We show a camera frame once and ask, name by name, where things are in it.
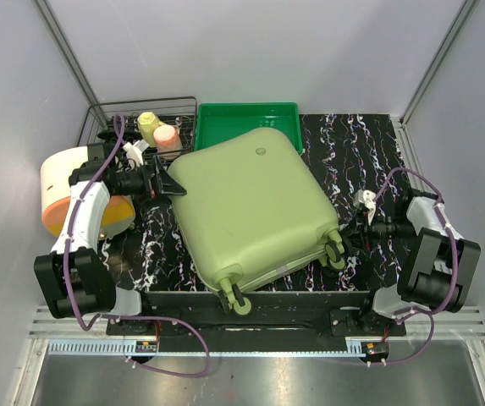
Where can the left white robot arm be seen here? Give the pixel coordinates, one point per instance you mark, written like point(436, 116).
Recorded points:
point(73, 280)

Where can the black wire rack basket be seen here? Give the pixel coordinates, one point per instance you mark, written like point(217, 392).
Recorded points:
point(180, 112)

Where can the yellow plastic bottle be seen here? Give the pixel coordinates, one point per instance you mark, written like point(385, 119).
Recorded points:
point(147, 123)

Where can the green hard-shell suitcase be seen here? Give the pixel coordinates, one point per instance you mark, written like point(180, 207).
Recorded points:
point(252, 213)

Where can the white orange cylindrical container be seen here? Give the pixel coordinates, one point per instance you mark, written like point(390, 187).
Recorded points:
point(55, 196)

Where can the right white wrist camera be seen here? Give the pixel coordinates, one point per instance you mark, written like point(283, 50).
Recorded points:
point(365, 199)

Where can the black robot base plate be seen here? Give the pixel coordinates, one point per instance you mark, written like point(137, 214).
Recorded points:
point(335, 313)

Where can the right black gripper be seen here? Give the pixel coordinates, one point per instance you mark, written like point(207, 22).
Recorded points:
point(371, 231)

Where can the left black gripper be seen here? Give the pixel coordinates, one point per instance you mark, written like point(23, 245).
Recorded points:
point(162, 183)

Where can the green plastic tray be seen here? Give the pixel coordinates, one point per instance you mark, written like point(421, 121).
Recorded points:
point(219, 122)

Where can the pink foam cup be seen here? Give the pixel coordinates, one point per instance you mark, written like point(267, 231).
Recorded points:
point(166, 138)

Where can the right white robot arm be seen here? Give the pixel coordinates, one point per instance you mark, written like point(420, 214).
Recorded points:
point(439, 268)

